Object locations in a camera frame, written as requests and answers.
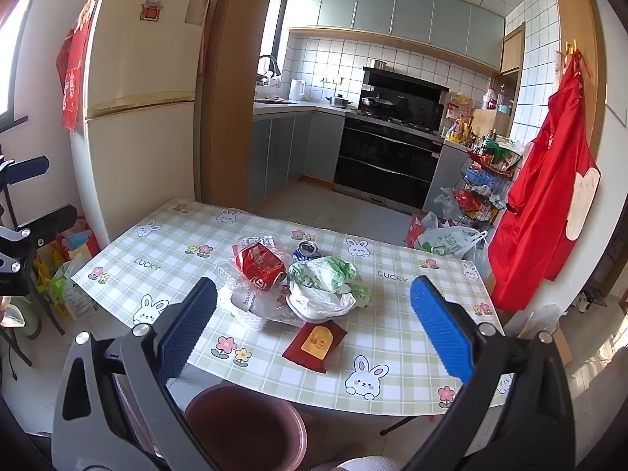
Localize red wipes packet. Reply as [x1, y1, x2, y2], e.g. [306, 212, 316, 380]
[282, 320, 348, 374]

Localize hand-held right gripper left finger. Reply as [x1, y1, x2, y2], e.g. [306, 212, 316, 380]
[51, 276, 221, 471]

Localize black range hood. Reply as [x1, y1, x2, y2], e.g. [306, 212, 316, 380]
[362, 66, 449, 131]

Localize window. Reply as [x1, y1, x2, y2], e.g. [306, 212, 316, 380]
[0, 0, 42, 123]

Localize black wire storage rack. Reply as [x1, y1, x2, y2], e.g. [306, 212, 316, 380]
[451, 140, 522, 230]

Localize red hanging banner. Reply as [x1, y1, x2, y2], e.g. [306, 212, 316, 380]
[55, 0, 99, 131]

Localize paper fridge calendar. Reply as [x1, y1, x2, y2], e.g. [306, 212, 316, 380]
[185, 0, 212, 25]

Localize grey kitchen cabinets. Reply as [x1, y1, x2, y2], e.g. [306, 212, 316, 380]
[248, 110, 347, 209]
[289, 0, 506, 70]

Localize steel kitchen faucet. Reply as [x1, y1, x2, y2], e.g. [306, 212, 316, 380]
[257, 55, 283, 84]

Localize wooden wall cabinet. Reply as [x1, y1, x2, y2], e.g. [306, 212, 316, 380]
[500, 22, 526, 74]

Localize checked bunny tablecloth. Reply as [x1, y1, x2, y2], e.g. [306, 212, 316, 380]
[71, 197, 508, 410]

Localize red paper bag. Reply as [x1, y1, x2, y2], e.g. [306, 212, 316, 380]
[405, 213, 427, 248]

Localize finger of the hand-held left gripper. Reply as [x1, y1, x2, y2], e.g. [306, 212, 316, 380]
[0, 156, 50, 186]
[17, 204, 79, 249]

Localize row of condiment bottles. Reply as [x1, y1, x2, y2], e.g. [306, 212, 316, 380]
[444, 88, 513, 153]

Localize black oven stove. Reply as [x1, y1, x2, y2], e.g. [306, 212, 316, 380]
[334, 110, 445, 209]

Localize crushed blue drink can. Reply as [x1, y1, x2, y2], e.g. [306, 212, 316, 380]
[293, 241, 322, 262]

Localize cardboard box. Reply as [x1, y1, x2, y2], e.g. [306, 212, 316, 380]
[552, 326, 576, 365]

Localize green white plastic bag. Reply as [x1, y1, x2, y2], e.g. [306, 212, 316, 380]
[287, 255, 374, 319]

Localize white green shopping bag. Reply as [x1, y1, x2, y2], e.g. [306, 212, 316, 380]
[414, 226, 489, 258]

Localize cream refrigerator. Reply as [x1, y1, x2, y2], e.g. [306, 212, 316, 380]
[71, 0, 212, 251]

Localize grey upper kitchen cabinets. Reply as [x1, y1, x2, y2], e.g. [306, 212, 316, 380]
[289, 0, 506, 70]

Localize black table leg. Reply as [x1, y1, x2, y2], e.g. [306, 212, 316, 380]
[380, 416, 414, 436]

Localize red apron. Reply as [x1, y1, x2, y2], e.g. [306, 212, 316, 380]
[488, 51, 602, 312]

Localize grey lower kitchen cabinets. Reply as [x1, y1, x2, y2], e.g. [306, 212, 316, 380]
[248, 110, 347, 209]

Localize black wok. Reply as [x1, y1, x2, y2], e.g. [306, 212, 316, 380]
[360, 94, 396, 111]

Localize crumpled clear plastic bag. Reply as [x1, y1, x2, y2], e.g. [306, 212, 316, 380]
[505, 304, 565, 340]

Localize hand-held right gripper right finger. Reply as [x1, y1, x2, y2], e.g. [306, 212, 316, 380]
[409, 275, 577, 471]

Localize clear red plastic food tray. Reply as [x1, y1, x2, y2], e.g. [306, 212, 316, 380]
[230, 234, 288, 294]

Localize white foam net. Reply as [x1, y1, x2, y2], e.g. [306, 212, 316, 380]
[230, 301, 307, 330]

